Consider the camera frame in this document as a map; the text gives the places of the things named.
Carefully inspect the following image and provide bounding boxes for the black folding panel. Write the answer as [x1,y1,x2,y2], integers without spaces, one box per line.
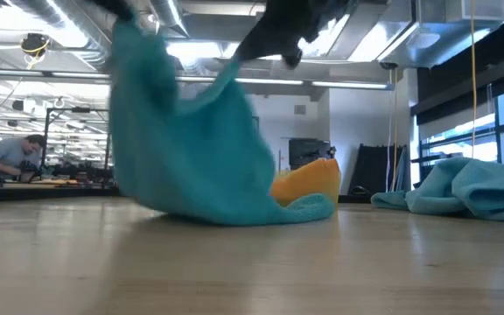
[350,143,410,196]

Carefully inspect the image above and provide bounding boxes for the person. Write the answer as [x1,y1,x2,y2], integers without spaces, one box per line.
[0,134,47,176]

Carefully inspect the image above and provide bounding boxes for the long ceiling light bar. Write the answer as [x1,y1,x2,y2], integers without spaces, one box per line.
[0,69,393,88]

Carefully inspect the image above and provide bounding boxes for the black wall equipment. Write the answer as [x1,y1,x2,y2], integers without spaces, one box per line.
[288,137,337,171]

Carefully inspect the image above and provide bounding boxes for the black metal gantry frame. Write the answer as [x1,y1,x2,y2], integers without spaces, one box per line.
[41,108,113,176]

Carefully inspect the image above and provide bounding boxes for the teal microfiber towel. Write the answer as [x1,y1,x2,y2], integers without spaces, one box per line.
[108,17,337,228]

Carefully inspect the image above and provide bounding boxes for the yellow translucent plastic bin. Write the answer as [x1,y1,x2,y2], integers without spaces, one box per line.
[271,164,343,209]

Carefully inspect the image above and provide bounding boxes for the black ceiling cable reel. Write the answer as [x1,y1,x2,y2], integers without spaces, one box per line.
[19,32,51,58]

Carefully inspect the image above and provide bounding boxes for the orange microfiber towel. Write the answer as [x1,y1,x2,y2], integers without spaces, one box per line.
[271,157,342,207]

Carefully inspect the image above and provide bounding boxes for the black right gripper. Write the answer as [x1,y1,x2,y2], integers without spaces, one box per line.
[233,0,361,70]

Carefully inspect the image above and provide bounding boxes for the light blue microfiber towel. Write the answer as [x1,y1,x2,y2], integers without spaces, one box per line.
[370,156,504,227]

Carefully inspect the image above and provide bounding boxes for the black aluminium table frame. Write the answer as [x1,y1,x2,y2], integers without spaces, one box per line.
[0,183,374,205]

